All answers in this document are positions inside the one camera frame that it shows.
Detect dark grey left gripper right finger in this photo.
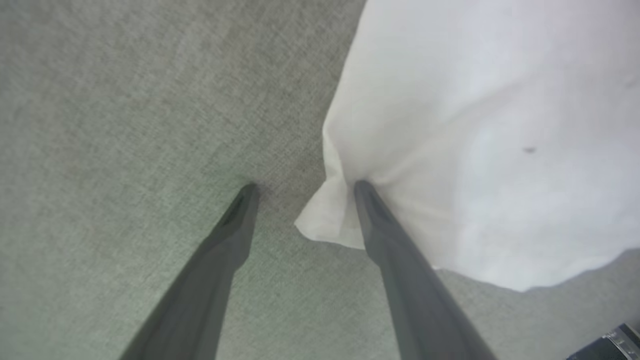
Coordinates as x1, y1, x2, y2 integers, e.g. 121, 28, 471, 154
353, 180, 496, 360

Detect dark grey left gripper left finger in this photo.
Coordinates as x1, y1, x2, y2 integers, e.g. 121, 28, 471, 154
120, 182, 261, 360

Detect red white basketball jersey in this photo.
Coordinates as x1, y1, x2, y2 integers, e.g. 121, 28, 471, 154
294, 0, 640, 293

